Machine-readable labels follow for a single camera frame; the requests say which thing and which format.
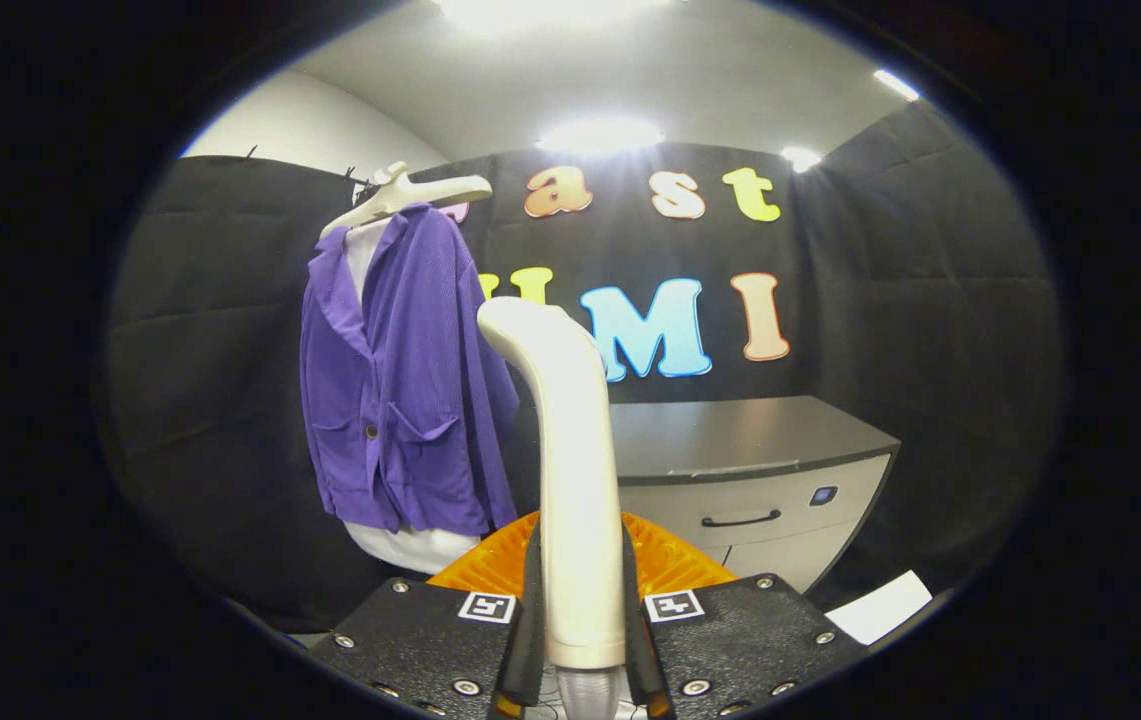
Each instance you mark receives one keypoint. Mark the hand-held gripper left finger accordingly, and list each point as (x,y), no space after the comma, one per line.
(420,640)

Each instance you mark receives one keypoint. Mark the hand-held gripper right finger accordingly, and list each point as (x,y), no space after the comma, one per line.
(730,640)

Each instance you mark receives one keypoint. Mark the white garment steamer head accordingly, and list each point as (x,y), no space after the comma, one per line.
(580,500)

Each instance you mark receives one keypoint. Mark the purple jacket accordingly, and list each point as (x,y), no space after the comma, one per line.
(420,380)

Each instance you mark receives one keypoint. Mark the white clothes hanger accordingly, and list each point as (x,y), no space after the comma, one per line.
(410,195)

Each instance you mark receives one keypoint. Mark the white paper sheet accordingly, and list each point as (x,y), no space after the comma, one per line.
(880,605)

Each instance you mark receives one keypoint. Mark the grey drawer cabinet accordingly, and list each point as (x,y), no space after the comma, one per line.
(780,480)

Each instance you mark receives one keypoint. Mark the black backdrop cloth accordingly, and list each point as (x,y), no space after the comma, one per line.
(220,400)

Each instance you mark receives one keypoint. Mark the small ceiling light panel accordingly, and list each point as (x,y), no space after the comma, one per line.
(800,158)

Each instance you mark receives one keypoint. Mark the narrow ceiling light panel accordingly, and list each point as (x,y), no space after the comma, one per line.
(896,85)

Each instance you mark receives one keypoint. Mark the large ceiling light panel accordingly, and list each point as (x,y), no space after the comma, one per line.
(550,10)

